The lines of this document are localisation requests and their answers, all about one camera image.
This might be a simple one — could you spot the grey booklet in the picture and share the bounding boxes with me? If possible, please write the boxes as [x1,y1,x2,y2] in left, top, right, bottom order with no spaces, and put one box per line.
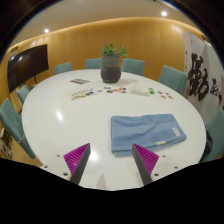
[69,78,91,85]

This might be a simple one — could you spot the teal chairs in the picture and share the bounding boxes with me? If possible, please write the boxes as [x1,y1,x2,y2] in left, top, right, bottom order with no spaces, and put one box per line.
[0,57,224,164]

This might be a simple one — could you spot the white flat box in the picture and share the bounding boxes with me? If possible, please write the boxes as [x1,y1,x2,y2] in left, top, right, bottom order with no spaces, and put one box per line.
[129,87,152,98]

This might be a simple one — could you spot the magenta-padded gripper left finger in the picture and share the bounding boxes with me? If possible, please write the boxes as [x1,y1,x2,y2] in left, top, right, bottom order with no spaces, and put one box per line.
[40,142,92,186]

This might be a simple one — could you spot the black television screen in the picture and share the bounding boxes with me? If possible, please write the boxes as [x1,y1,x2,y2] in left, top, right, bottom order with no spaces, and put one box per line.
[6,43,50,94]

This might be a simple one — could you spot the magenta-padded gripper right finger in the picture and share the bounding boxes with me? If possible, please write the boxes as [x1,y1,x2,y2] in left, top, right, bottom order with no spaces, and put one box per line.
[131,143,183,186]

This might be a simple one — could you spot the white calligraphy folding screen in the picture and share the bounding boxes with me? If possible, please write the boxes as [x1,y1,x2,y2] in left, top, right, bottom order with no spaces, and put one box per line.
[182,31,224,118]

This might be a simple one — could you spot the green plant in grey pot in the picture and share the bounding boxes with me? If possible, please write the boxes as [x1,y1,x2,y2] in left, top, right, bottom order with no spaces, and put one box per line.
[100,43,130,84]

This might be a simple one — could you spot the scattered colourful cards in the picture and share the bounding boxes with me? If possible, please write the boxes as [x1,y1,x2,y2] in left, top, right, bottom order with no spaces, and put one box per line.
[70,86,128,101]

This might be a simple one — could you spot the round ceiling lights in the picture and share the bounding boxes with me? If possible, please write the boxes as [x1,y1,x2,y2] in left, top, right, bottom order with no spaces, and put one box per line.
[43,10,168,34]

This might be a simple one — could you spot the black bag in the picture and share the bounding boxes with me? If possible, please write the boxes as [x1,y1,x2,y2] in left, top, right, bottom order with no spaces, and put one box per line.
[201,129,214,163]

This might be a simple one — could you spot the blue towel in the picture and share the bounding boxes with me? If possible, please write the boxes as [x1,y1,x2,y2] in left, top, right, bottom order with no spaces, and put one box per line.
[110,113,188,158]

